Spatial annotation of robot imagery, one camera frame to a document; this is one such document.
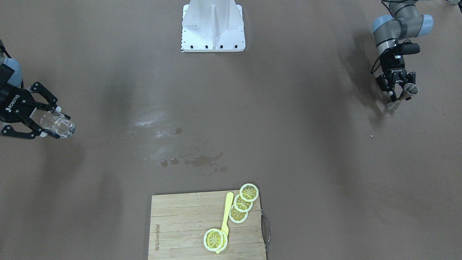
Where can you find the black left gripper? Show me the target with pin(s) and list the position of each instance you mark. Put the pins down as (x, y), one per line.
(393, 67)

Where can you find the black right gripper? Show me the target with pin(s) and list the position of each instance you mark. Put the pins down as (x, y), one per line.
(12, 104)

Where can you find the steel double-ended jigger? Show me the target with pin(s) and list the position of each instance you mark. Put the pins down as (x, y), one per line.
(408, 91)

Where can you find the clear glass cup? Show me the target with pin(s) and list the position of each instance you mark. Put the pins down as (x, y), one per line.
(58, 124)

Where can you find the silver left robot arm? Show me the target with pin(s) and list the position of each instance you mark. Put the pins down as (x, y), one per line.
(392, 34)

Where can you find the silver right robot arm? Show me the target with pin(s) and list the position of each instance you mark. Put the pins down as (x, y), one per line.
(11, 73)

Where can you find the brown table mat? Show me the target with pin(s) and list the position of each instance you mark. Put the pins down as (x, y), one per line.
(297, 113)

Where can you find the lemon slice upper row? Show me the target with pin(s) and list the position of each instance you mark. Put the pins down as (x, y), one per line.
(249, 192)

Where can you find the lemon slice row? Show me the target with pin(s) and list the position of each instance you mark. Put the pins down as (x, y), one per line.
(242, 205)
(249, 192)
(237, 216)

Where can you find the lemon slice middle row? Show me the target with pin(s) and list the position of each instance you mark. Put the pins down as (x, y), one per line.
(242, 205)

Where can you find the lemon slice lower row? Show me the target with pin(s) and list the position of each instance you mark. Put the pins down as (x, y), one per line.
(237, 216)

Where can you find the lemon slice on knife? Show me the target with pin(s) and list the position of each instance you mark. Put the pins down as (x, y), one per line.
(215, 240)

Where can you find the bamboo cutting board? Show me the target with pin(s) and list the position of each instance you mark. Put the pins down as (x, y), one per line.
(179, 222)

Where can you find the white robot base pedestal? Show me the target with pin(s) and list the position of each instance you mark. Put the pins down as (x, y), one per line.
(213, 26)

